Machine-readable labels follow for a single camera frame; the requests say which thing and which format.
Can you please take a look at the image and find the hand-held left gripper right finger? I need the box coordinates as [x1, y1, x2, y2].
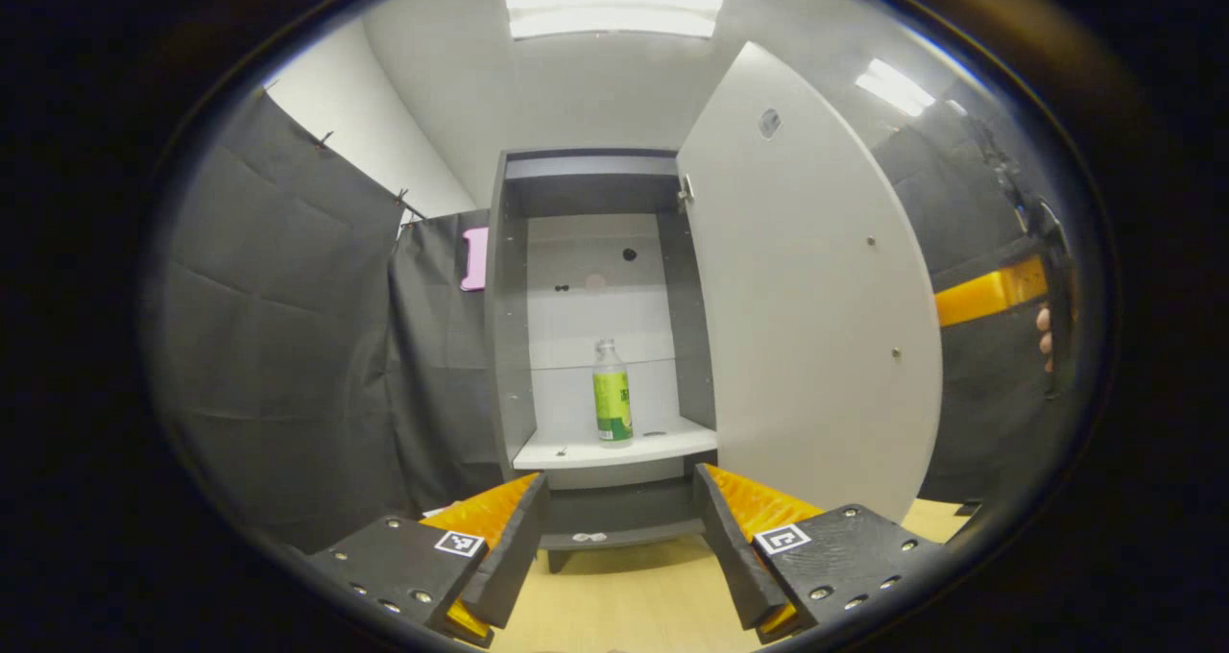
[693, 461, 947, 644]

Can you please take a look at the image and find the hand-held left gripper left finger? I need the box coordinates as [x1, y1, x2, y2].
[307, 471, 550, 649]

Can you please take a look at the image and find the green label plastic bottle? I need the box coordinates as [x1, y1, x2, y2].
[592, 338, 635, 447]

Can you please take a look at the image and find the grey cabinet door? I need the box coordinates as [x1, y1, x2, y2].
[675, 41, 944, 524]

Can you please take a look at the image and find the dark grey cabinet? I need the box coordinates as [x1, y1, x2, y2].
[485, 147, 721, 573]

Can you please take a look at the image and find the long ceiling strip light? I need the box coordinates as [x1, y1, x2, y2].
[855, 58, 938, 119]

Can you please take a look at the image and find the black backdrop cloth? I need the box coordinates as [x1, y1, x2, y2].
[144, 86, 1088, 554]

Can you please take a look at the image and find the large ceiling light panel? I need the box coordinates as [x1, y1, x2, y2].
[506, 0, 725, 41]

